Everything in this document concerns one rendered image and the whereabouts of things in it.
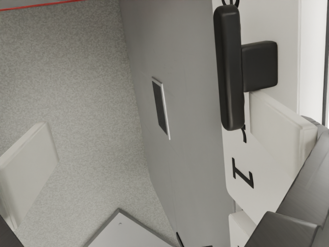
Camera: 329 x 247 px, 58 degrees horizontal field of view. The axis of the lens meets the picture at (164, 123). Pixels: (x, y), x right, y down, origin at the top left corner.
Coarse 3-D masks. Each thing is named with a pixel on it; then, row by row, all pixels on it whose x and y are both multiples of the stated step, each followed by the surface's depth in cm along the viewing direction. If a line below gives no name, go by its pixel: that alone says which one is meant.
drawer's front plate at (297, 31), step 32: (256, 0) 19; (288, 0) 16; (320, 0) 15; (256, 32) 20; (288, 32) 16; (320, 32) 16; (288, 64) 17; (320, 64) 17; (288, 96) 18; (320, 96) 17; (224, 160) 30; (256, 160) 23; (256, 192) 25; (256, 224) 26
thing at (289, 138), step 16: (256, 96) 18; (256, 112) 18; (272, 112) 15; (288, 112) 14; (256, 128) 18; (272, 128) 16; (288, 128) 14; (304, 128) 12; (272, 144) 16; (288, 144) 14; (304, 144) 13; (288, 160) 14; (304, 160) 13
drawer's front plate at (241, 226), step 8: (232, 216) 31; (240, 216) 31; (248, 216) 31; (232, 224) 32; (240, 224) 30; (248, 224) 30; (232, 232) 32; (240, 232) 30; (248, 232) 29; (232, 240) 33; (240, 240) 30
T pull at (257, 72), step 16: (224, 16) 16; (224, 32) 16; (240, 32) 17; (224, 48) 17; (240, 48) 17; (256, 48) 17; (272, 48) 17; (224, 64) 17; (240, 64) 17; (256, 64) 17; (272, 64) 18; (224, 80) 17; (240, 80) 17; (256, 80) 18; (272, 80) 18; (224, 96) 18; (240, 96) 18; (224, 112) 18; (240, 112) 18; (224, 128) 19
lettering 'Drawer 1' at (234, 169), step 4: (224, 0) 23; (232, 0) 22; (236, 0) 21; (224, 4) 23; (236, 4) 21; (240, 24) 21; (240, 28) 21; (244, 100) 23; (244, 124) 24; (240, 128) 25; (244, 128) 24; (244, 132) 24; (244, 136) 24; (244, 140) 24; (232, 160) 28; (236, 172) 27; (240, 172) 27; (240, 176) 27; (244, 176) 26; (252, 176) 25; (244, 180) 26; (248, 180) 25; (252, 180) 25; (252, 184) 25
